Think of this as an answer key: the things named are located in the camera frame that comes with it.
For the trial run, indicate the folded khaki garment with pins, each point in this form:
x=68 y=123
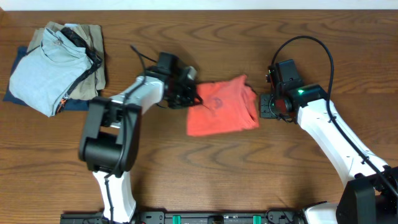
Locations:
x=90 y=37

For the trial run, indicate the folded navy garment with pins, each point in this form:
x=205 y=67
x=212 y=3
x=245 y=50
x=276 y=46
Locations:
x=71 y=105

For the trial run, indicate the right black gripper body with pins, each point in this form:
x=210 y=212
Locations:
x=267 y=106

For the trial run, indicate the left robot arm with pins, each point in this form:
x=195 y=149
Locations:
x=111 y=134

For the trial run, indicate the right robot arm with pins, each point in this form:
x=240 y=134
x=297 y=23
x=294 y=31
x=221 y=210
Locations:
x=366 y=178

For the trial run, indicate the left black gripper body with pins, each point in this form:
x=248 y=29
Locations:
x=182 y=95

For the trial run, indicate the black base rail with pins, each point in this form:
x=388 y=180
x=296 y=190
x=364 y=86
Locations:
x=202 y=217

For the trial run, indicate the folded black jacket orange trim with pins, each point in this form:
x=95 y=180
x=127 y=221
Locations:
x=66 y=97

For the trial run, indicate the red soccer t-shirt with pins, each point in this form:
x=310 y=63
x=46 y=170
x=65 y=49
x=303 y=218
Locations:
x=227 y=106

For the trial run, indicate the folded light grey shirt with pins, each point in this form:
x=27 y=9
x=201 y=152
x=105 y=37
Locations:
x=44 y=75

